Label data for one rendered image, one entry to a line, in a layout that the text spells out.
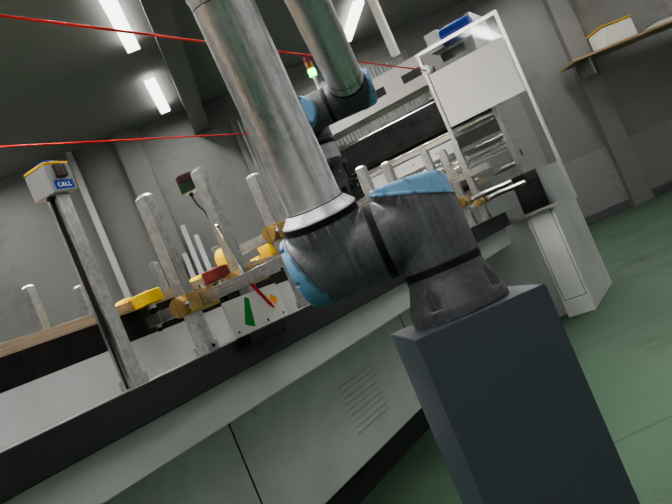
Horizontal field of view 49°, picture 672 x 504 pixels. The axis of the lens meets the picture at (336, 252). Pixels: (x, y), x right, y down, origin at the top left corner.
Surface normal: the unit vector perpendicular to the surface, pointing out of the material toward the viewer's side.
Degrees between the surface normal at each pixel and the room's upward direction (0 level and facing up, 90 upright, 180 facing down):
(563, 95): 90
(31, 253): 90
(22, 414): 90
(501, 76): 90
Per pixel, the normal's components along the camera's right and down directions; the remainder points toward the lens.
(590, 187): 0.10, -0.07
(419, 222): -0.13, 0.03
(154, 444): 0.80, -0.35
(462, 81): -0.46, 0.17
